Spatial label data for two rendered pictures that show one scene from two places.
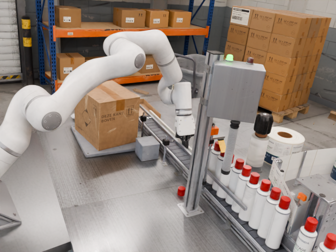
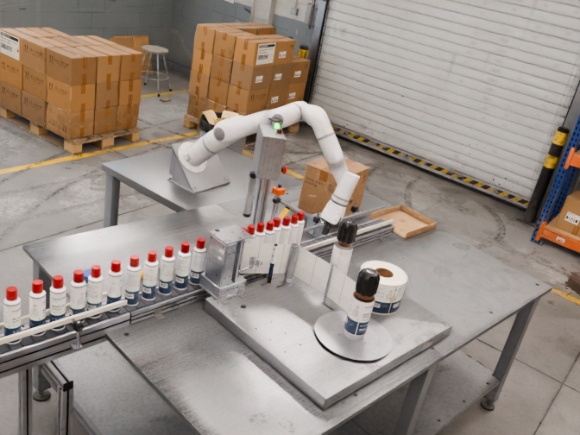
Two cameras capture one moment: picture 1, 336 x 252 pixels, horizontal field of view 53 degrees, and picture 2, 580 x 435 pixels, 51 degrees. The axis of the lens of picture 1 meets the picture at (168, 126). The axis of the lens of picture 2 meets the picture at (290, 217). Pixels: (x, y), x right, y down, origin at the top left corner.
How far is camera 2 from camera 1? 269 cm
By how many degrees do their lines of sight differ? 63
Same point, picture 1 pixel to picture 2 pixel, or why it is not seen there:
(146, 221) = not seen: hidden behind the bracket
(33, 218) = (200, 197)
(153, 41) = (305, 113)
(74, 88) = (242, 122)
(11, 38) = (542, 151)
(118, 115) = (319, 185)
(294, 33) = not seen: outside the picture
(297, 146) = not seen: hidden behind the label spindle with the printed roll
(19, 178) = (238, 186)
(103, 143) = (302, 203)
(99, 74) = (260, 120)
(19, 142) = (209, 141)
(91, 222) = (208, 215)
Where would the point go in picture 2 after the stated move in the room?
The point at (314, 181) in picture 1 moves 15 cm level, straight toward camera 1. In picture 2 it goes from (237, 231) to (201, 222)
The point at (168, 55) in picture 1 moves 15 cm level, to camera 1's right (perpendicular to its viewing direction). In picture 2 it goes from (317, 130) to (327, 141)
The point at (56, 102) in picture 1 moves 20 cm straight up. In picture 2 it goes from (225, 123) to (230, 85)
